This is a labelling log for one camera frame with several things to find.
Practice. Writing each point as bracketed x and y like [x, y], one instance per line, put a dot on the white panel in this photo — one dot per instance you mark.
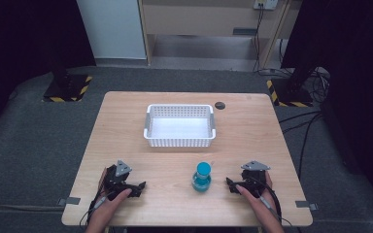
[113, 29]

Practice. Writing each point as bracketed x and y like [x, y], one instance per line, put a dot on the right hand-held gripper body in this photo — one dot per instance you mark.
[255, 176]

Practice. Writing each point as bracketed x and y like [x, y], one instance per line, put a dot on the blue flask bottle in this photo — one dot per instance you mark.
[202, 179]

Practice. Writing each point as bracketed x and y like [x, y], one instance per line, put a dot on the white perforated plastic basket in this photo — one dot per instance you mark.
[179, 126]

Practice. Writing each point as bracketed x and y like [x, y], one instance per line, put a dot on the person's left hand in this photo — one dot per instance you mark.
[111, 202]

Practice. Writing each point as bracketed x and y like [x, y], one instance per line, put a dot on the dark round table grommet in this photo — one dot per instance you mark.
[220, 105]

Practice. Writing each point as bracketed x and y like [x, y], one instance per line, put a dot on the black curtain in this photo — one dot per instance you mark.
[353, 64]
[22, 48]

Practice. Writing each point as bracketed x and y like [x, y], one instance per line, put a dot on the black stand with striped base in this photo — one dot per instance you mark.
[67, 87]
[291, 92]

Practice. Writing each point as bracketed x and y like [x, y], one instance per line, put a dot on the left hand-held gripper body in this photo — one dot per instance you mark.
[116, 181]

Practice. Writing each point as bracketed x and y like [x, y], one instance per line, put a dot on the person's right hand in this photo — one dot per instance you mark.
[255, 200]

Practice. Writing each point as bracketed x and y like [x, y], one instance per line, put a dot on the white power socket strip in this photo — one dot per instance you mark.
[265, 4]

